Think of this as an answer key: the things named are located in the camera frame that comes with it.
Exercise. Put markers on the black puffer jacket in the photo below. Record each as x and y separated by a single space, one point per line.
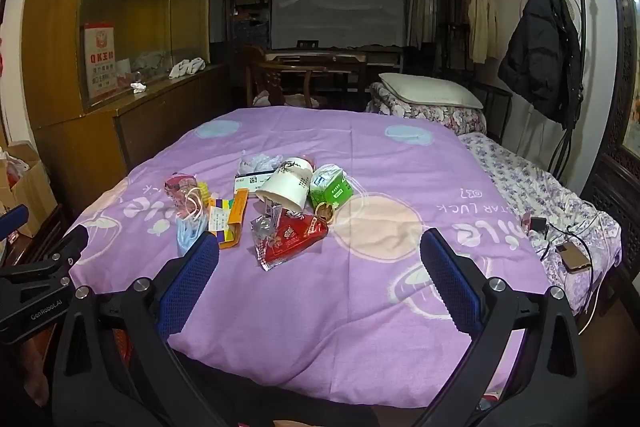
542 57

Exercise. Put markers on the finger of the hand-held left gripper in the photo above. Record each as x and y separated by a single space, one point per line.
65 243
14 216

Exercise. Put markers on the floral bedsheet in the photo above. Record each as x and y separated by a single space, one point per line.
525 187

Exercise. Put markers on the red snack wrapper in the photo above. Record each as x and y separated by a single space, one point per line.
295 237

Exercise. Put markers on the clear plastic bag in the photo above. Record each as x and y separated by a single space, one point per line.
255 164

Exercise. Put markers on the white pillow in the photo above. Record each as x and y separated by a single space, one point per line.
425 89

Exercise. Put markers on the wooden desk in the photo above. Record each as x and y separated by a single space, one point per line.
325 56

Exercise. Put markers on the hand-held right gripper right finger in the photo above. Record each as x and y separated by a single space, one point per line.
450 282

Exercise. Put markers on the beige coat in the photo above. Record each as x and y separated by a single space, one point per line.
482 22

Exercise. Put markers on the white box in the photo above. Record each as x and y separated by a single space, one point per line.
247 181

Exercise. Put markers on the blue face mask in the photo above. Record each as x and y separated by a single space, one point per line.
189 232

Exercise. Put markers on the black metal bed frame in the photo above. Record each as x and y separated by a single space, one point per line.
497 107

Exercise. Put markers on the pink plastic cup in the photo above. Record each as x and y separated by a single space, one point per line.
177 187

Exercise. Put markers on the gold smartphone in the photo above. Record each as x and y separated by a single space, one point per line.
575 257

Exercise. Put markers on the white standing fan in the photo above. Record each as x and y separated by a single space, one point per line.
570 7

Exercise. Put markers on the crumpled white tissue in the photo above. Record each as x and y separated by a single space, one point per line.
139 86

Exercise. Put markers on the wooden glass-front cabinet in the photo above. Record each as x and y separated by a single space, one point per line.
55 7

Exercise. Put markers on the folded floral quilt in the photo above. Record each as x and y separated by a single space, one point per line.
450 119

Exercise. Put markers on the wooden chair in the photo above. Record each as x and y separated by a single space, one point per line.
265 77

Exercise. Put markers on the white paper cup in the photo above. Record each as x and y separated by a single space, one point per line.
285 189

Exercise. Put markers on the large white sheet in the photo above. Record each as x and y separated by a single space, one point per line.
335 9

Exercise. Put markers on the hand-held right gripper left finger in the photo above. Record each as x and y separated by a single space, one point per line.
192 282

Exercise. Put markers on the cluttered storage shelf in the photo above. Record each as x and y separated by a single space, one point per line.
250 2

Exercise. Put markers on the silver foil wrapper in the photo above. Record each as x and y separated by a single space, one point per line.
261 229

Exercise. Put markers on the black charger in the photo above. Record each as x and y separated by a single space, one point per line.
539 225

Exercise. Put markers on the red and white poster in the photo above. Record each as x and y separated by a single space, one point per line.
100 62

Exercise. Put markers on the white cloth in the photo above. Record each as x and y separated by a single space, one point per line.
187 67

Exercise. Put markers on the purple printed blanket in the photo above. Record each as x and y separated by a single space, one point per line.
350 307

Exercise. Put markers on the cardboard box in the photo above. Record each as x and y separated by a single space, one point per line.
30 192

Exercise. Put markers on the orange yellow packet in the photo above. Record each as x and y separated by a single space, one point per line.
232 227

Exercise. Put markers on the green tissue box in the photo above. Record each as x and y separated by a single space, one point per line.
332 193

